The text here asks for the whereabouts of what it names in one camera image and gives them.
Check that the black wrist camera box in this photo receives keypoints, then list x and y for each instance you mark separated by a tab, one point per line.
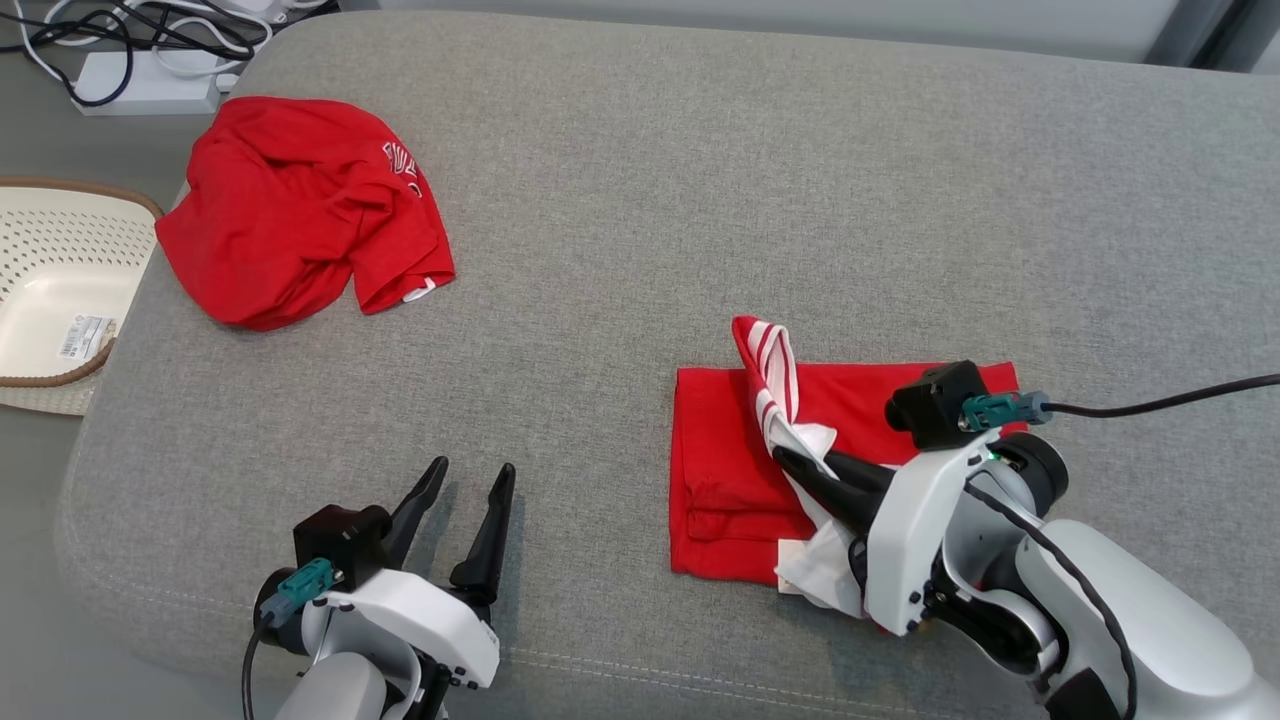
935	405
340	545

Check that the white power strip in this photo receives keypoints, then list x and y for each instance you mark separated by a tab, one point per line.
150	85

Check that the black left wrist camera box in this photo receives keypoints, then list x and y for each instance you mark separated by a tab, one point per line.
340	545

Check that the red white basketball shorts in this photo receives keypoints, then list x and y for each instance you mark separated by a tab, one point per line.
730	450

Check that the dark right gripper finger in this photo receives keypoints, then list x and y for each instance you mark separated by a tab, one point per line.
835	495
870	475

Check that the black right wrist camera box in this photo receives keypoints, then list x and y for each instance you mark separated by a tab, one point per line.
935	405

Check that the cream perforated laundry basket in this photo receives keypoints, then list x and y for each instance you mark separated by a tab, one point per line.
60	280

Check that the grey partition post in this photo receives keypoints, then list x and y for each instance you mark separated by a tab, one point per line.
1230	35

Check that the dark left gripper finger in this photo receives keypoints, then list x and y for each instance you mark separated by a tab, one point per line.
420	500
492	540

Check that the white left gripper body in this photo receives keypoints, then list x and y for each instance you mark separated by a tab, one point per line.
430	620

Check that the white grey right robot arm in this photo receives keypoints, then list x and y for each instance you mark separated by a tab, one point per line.
1150	620

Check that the red t-shirt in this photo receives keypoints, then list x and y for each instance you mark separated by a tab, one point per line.
290	210

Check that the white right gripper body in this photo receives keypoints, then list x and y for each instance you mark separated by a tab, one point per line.
905	540

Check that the grey fabric sofa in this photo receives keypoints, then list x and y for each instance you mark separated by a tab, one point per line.
650	200

